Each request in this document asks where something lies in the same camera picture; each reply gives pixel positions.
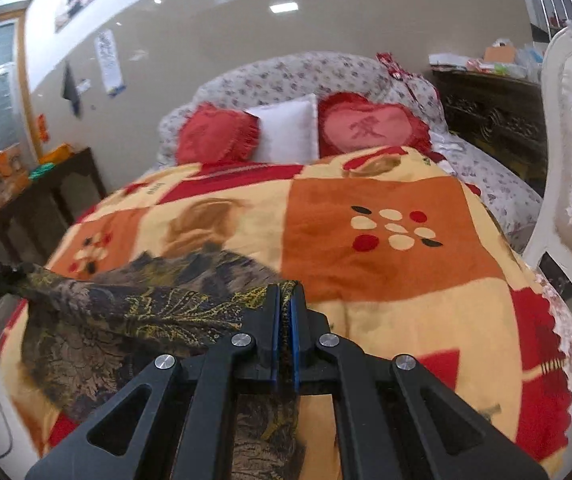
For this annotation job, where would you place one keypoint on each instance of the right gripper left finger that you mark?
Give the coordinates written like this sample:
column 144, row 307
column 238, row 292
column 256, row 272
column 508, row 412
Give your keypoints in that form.
column 175, row 420

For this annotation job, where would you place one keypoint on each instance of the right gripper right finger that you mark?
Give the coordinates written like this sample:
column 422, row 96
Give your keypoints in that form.
column 394, row 419

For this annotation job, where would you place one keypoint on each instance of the dark floral patterned garment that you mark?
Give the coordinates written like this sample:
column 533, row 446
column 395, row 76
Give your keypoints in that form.
column 85, row 339

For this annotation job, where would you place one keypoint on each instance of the dark wooden side table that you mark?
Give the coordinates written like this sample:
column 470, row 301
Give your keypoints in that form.
column 21, row 207

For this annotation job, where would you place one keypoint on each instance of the orange basket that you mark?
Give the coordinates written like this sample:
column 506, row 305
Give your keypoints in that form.
column 57, row 156

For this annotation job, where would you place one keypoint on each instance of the orange red patchwork blanket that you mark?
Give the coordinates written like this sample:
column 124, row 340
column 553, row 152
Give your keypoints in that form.
column 400, row 257

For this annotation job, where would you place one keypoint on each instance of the dark hanging cloth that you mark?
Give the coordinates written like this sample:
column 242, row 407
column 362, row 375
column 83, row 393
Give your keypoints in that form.
column 70, row 92

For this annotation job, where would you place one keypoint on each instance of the floral bed sheet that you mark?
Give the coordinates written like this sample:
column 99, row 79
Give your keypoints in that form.
column 513, row 203

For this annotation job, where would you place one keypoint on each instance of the left red heart pillow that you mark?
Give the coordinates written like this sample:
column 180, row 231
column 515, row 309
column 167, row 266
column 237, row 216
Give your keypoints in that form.
column 216, row 136

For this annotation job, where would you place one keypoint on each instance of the red heart pillow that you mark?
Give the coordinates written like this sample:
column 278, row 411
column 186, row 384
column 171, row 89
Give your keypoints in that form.
column 348, row 122
column 216, row 136

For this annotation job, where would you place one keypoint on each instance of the right red heart pillow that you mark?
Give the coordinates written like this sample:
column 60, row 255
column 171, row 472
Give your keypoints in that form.
column 348, row 122

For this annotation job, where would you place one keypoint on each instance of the white square pillow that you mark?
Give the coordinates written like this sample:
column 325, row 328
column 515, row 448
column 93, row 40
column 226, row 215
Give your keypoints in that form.
column 288, row 131

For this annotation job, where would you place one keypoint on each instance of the dark carved wooden cabinet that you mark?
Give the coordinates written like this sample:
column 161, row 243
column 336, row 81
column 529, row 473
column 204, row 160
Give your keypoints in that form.
column 503, row 117

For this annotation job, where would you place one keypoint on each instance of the floral padded headboard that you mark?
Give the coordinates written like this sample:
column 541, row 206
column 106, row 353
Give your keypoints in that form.
column 380, row 79

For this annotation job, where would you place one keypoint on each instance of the eye chart wall poster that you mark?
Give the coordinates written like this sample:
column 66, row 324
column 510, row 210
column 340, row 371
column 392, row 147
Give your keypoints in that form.
column 108, row 60

